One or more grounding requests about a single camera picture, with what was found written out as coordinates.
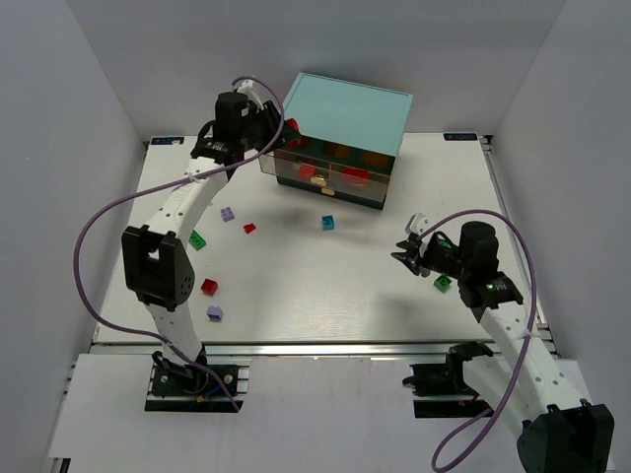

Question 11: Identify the lilac lego brick front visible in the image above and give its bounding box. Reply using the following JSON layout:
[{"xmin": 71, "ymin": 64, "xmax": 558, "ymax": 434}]
[{"xmin": 206, "ymin": 305, "xmax": 224, "ymax": 321}]

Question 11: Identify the small teal lego cube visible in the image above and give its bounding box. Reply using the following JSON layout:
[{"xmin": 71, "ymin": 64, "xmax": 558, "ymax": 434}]
[{"xmin": 321, "ymin": 215, "xmax": 335, "ymax": 231}]

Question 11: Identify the right blue corner label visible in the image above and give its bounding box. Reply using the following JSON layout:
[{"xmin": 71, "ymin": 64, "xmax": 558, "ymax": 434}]
[{"xmin": 443, "ymin": 133, "xmax": 478, "ymax": 142}]

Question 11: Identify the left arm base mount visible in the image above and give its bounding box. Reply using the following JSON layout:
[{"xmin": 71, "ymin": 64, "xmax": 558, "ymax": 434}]
[{"xmin": 144, "ymin": 351, "xmax": 249, "ymax": 414}]

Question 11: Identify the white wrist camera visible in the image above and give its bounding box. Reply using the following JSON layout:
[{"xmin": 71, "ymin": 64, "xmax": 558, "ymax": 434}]
[
  {"xmin": 234, "ymin": 79, "xmax": 261, "ymax": 103},
  {"xmin": 405, "ymin": 213, "xmax": 432, "ymax": 238}
]

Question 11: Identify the lilac lego brick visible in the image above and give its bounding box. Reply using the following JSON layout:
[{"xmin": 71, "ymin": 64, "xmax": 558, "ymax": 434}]
[
  {"xmin": 220, "ymin": 207, "xmax": 235, "ymax": 222},
  {"xmin": 206, "ymin": 305, "xmax": 224, "ymax": 321}
]

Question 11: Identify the left blue corner label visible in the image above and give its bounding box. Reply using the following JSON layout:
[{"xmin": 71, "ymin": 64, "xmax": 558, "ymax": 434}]
[{"xmin": 150, "ymin": 136, "xmax": 185, "ymax": 146}]

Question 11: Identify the green lego cube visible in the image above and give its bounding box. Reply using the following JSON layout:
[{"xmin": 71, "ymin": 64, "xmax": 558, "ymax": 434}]
[{"xmin": 434, "ymin": 275, "xmax": 452, "ymax": 293}]

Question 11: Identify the teal drawer cabinet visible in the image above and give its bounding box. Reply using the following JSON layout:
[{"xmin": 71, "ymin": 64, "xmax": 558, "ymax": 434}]
[{"xmin": 275, "ymin": 73, "xmax": 413, "ymax": 210}]

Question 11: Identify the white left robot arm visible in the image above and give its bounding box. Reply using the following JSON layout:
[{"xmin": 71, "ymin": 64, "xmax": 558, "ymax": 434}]
[{"xmin": 121, "ymin": 92, "xmax": 300, "ymax": 362}]

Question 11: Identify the lilac lego brick rear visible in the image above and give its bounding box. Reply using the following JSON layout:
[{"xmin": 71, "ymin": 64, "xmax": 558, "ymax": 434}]
[{"xmin": 220, "ymin": 207, "xmax": 235, "ymax": 222}]

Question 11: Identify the small red slope lego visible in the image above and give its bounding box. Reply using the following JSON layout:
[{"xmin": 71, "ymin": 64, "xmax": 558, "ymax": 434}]
[{"xmin": 299, "ymin": 164, "xmax": 316, "ymax": 181}]

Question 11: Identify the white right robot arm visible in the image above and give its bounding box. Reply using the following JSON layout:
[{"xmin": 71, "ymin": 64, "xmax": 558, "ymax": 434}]
[{"xmin": 392, "ymin": 214, "xmax": 614, "ymax": 472}]

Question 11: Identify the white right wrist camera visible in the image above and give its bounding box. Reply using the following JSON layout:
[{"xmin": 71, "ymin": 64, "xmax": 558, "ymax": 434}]
[{"xmin": 405, "ymin": 213, "xmax": 432, "ymax": 238}]

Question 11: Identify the aluminium table front rail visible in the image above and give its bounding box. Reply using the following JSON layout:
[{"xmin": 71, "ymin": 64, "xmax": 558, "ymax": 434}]
[{"xmin": 91, "ymin": 339, "xmax": 561, "ymax": 359}]

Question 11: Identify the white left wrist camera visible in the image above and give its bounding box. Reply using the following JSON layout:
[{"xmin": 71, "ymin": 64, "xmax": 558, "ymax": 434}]
[{"xmin": 234, "ymin": 79, "xmax": 261, "ymax": 103}]

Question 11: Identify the long red lego brick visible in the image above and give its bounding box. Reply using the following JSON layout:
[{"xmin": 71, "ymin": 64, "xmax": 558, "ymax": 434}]
[{"xmin": 341, "ymin": 167, "xmax": 370, "ymax": 186}]

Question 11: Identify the blue corner label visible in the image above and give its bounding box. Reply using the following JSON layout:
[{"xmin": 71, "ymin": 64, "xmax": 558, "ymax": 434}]
[
  {"xmin": 443, "ymin": 133, "xmax": 478, "ymax": 142},
  {"xmin": 150, "ymin": 136, "xmax": 185, "ymax": 146}
]

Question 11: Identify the small red lego cube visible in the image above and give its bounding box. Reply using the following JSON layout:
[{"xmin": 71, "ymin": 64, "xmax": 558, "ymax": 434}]
[{"xmin": 200, "ymin": 279, "xmax": 218, "ymax": 297}]

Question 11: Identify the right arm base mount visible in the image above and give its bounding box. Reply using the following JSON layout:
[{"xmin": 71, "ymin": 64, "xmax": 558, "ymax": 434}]
[{"xmin": 402, "ymin": 342, "xmax": 493, "ymax": 419}]

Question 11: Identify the green lego plate left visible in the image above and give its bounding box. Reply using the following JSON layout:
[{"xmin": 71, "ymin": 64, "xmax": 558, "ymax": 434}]
[{"xmin": 189, "ymin": 231, "xmax": 207, "ymax": 250}]

